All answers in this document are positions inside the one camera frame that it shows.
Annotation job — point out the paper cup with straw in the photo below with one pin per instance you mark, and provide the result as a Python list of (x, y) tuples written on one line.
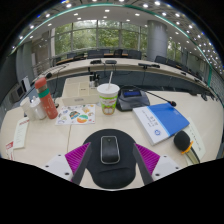
[(108, 101)]

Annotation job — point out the ceiling lights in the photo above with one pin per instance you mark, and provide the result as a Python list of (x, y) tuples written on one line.
[(110, 10)]

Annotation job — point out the pale green paper sheet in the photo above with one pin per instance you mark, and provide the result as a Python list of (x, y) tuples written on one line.
[(197, 140)]

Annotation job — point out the handheld microphone with black foam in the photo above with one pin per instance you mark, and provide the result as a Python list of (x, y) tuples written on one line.
[(181, 140)]

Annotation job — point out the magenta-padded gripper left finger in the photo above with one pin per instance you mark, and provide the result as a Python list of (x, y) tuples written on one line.
[(74, 159)]

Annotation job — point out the black delegate unit with microphone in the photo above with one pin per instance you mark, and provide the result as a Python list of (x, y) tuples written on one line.
[(148, 65)]

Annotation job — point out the black mouse pad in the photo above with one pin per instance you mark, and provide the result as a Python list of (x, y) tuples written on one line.
[(111, 175)]

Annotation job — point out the dark office chairs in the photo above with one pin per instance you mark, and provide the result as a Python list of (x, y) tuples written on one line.
[(133, 54)]

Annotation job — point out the white cardboard box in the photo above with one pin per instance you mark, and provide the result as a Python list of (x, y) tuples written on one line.
[(78, 93)]

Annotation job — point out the red and white leaflet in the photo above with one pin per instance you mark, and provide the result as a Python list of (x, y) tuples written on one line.
[(9, 150)]

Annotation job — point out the black computer mouse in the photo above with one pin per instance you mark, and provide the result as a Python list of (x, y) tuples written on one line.
[(110, 150)]

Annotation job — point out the red bottle with green band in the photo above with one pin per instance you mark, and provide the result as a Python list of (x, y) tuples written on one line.
[(48, 103)]

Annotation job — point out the blue and white book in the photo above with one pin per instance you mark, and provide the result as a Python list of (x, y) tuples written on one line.
[(163, 121)]

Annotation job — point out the black desk gooseneck microphone unit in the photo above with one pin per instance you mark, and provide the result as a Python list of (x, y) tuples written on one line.
[(131, 100)]

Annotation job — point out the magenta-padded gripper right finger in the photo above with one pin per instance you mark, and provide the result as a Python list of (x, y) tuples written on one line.
[(149, 160)]

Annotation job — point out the small black delegate unit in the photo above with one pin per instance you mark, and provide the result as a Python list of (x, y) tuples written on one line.
[(110, 61)]

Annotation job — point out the colourful sticker sheet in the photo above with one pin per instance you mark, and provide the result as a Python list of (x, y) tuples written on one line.
[(75, 115)]

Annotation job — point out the small white bottle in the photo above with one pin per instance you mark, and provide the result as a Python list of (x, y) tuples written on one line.
[(26, 110), (38, 109)]

